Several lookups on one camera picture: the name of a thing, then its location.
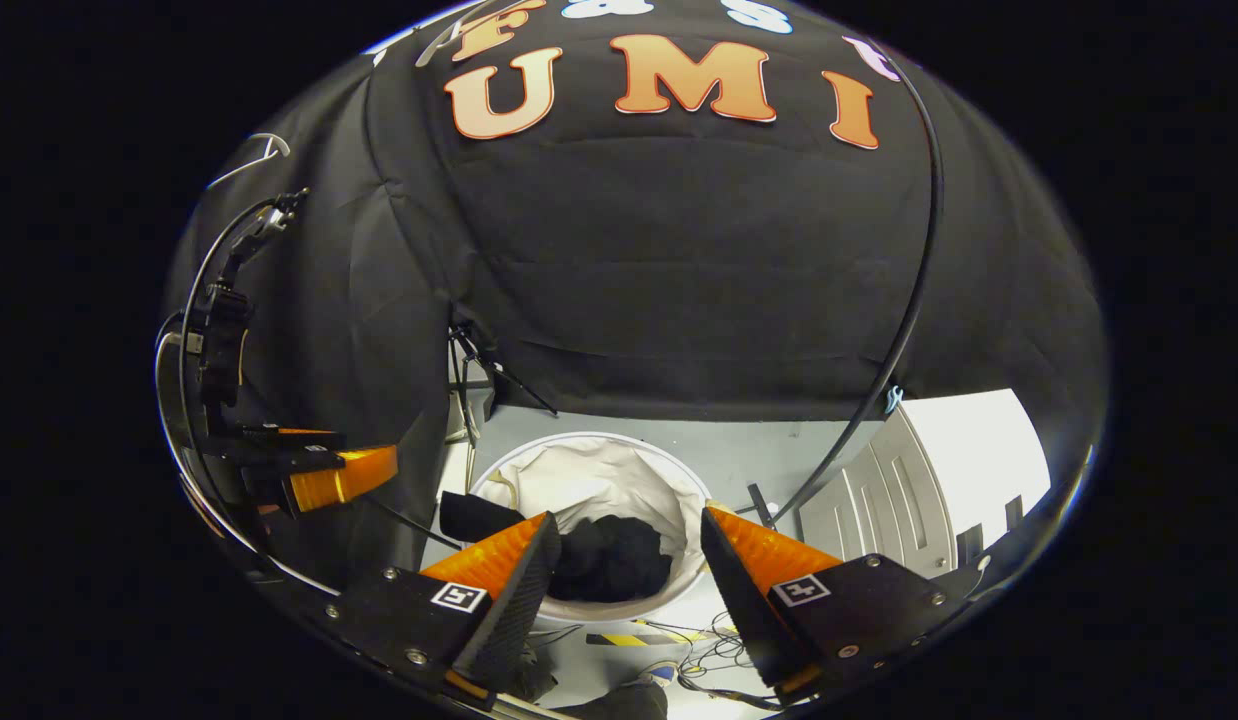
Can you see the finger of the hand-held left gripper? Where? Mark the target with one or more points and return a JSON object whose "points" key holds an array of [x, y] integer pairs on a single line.
{"points": [[289, 440], [339, 478]]}

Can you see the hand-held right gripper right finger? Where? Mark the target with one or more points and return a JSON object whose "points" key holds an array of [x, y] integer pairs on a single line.
{"points": [[744, 600]]}

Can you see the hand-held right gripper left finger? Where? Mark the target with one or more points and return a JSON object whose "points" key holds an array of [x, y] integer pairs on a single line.
{"points": [[514, 610]]}

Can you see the black knit jacket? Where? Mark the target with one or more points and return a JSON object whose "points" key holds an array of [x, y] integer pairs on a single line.
{"points": [[609, 560]]}

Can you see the white laundry hamper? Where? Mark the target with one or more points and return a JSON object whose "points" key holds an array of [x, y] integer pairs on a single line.
{"points": [[599, 480]]}

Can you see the black clothes rack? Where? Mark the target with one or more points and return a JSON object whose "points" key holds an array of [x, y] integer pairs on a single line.
{"points": [[919, 280]]}

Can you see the yellow black striped tape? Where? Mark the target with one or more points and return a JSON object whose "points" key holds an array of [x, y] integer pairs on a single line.
{"points": [[619, 638]]}

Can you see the white ribbed panel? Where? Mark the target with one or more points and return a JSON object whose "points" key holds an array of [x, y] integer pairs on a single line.
{"points": [[879, 500]]}

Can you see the black tripod stand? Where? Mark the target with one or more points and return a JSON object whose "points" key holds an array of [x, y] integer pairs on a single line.
{"points": [[479, 360]]}

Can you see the blue rack tie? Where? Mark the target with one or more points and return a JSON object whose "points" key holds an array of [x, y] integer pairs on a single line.
{"points": [[893, 401]]}

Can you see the black backdrop cloth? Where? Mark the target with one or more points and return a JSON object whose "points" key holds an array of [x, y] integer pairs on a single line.
{"points": [[679, 250]]}

